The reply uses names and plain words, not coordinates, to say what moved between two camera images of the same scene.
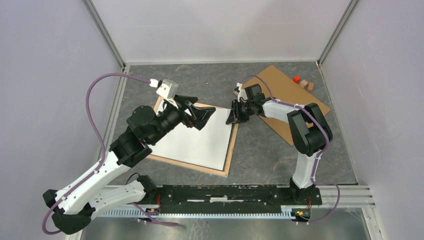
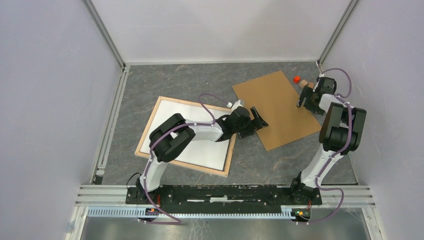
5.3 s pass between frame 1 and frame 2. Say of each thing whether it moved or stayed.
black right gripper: moved
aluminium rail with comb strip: stayed
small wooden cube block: stayed
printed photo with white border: stayed
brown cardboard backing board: moved
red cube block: stayed
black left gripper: moved
